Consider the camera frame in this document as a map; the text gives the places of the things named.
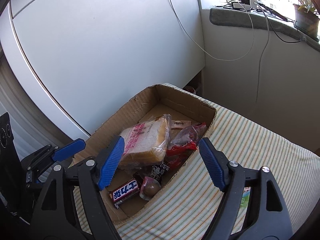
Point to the round chocolate ball packet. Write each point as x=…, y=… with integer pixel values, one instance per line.
x=150, y=188

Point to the sliced bread packet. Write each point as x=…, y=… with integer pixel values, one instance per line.
x=142, y=145

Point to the dark brown chocolate bar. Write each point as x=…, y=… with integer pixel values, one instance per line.
x=125, y=191

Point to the white wardrobe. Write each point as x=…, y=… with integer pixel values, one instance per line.
x=100, y=42

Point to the black flat device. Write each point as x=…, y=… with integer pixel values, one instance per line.
x=275, y=13

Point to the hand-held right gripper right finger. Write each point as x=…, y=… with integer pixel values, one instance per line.
x=212, y=165

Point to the clear red-edged cake packet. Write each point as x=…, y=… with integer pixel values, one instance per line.
x=177, y=161
x=185, y=137

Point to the red bag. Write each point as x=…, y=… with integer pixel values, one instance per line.
x=191, y=90

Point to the small beige sachet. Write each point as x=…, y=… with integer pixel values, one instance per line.
x=181, y=124

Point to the green snack packet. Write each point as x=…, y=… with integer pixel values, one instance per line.
x=245, y=200

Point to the white ribbed panel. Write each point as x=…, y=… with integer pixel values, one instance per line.
x=25, y=120

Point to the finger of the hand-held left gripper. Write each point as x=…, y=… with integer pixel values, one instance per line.
x=40, y=181
x=71, y=147

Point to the white charger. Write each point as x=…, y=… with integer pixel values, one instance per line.
x=253, y=2

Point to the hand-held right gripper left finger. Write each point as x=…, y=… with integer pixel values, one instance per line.
x=112, y=165

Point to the black printed snack packet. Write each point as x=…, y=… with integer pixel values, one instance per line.
x=157, y=171

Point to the plant pot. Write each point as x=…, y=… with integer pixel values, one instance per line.
x=306, y=21

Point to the cardboard box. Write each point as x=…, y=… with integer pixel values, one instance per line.
x=180, y=100

